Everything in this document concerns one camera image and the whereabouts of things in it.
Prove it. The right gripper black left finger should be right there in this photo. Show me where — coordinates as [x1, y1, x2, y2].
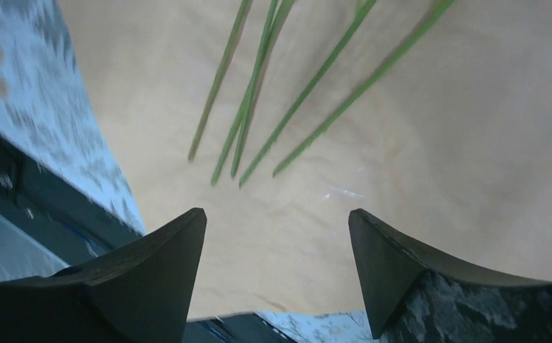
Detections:
[0, 208, 207, 342]

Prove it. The green and orange wrapping paper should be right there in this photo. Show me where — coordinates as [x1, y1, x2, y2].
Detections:
[61, 1, 552, 318]

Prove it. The floral patterned table mat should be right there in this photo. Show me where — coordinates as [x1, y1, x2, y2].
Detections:
[0, 1, 372, 342]

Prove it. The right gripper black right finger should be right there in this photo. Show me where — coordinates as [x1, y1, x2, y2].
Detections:
[348, 209, 552, 342]

